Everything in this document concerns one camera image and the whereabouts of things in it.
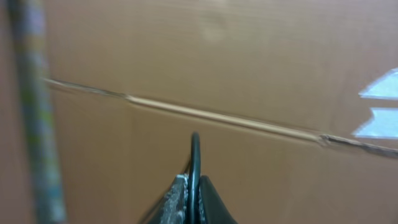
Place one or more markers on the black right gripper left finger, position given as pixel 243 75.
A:
pixel 173 206

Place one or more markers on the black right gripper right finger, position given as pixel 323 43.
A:
pixel 212 210

